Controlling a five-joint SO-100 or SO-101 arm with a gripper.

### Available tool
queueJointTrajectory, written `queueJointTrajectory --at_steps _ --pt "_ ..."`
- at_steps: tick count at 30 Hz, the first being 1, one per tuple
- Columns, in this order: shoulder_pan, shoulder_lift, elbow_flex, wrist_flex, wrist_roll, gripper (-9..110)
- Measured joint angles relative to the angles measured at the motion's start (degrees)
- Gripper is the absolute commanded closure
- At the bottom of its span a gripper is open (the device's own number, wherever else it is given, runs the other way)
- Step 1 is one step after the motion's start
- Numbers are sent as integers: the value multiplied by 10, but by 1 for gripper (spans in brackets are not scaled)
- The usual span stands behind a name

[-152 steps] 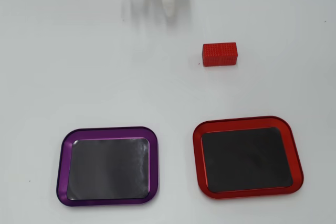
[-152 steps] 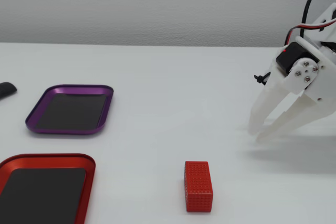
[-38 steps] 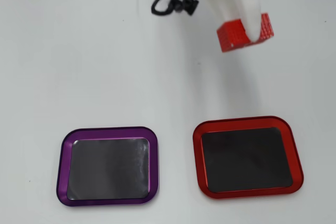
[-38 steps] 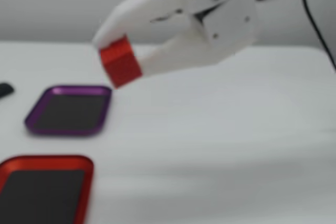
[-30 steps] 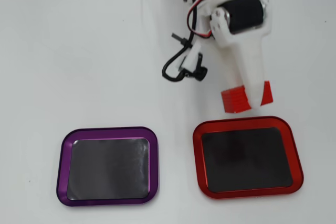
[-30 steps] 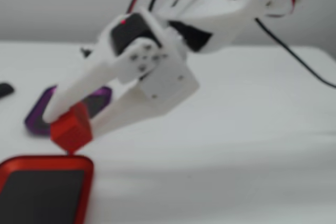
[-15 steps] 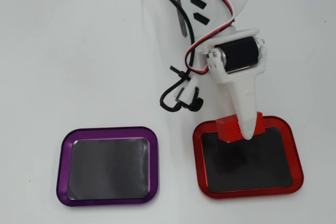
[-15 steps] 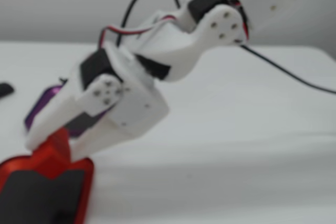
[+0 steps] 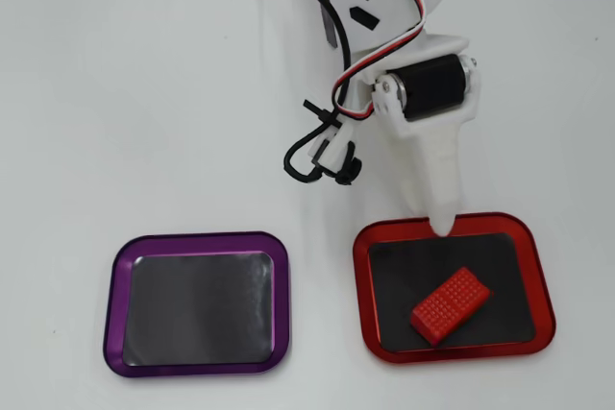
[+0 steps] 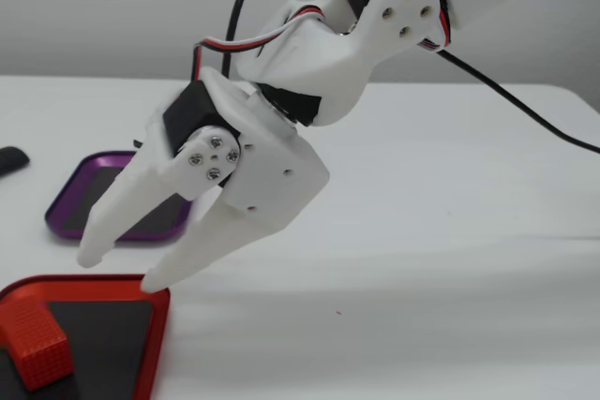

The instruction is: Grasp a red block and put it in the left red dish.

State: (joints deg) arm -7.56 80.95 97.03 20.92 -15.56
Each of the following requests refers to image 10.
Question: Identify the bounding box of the purple metal tray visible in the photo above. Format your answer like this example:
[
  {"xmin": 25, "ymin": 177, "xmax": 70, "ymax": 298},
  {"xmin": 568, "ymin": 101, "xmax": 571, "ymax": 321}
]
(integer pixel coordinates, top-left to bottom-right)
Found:
[{"xmin": 44, "ymin": 150, "xmax": 193, "ymax": 243}]

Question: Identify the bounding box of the black cable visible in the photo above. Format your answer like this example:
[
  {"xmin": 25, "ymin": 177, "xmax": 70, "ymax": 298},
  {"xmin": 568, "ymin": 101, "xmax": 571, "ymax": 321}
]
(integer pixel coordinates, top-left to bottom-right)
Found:
[{"xmin": 226, "ymin": 0, "xmax": 600, "ymax": 154}]

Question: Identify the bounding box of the red white servo wire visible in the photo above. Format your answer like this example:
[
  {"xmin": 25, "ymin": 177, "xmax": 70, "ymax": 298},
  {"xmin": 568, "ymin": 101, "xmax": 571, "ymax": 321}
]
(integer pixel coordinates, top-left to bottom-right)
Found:
[
  {"xmin": 192, "ymin": 5, "xmax": 329, "ymax": 85},
  {"xmin": 414, "ymin": 0, "xmax": 454, "ymax": 52}
]

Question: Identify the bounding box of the red metal tray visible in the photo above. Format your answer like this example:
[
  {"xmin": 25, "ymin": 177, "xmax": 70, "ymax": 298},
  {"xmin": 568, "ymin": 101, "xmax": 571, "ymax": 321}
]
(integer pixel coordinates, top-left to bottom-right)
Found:
[{"xmin": 0, "ymin": 274, "xmax": 171, "ymax": 400}]

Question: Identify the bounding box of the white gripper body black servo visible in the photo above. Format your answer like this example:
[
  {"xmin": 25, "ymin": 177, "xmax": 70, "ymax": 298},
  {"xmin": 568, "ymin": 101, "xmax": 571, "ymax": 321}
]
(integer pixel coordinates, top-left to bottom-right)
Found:
[{"xmin": 161, "ymin": 67, "xmax": 330, "ymax": 231}]

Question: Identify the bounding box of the red studded block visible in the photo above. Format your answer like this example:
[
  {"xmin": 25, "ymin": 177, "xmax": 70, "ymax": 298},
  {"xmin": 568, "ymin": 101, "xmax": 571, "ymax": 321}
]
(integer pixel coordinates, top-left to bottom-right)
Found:
[{"xmin": 0, "ymin": 295, "xmax": 74, "ymax": 392}]

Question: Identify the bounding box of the black rounded object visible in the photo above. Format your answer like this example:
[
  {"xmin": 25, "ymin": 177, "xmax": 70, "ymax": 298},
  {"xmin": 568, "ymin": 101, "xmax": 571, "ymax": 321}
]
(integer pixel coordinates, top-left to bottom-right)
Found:
[{"xmin": 0, "ymin": 146, "xmax": 32, "ymax": 179}]

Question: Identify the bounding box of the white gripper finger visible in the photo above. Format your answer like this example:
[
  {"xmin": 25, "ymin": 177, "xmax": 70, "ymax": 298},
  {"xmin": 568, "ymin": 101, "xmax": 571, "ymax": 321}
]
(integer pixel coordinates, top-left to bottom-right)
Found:
[
  {"xmin": 142, "ymin": 188, "xmax": 282, "ymax": 292},
  {"xmin": 78, "ymin": 111, "xmax": 243, "ymax": 269}
]

